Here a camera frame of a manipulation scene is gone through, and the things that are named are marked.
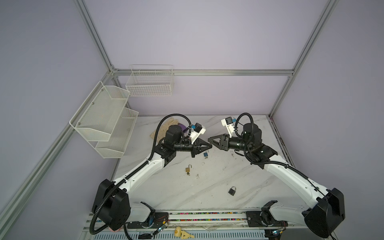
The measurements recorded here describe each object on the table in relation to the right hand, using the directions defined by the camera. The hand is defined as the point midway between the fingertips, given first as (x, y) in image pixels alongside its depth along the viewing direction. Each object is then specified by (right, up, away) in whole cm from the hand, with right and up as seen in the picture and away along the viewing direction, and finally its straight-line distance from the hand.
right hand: (209, 140), depth 68 cm
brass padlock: (-11, -20, +22) cm, 32 cm away
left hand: (+1, -3, +1) cm, 4 cm away
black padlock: (+14, -30, +14) cm, 36 cm away
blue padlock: (0, -12, +30) cm, 32 cm away
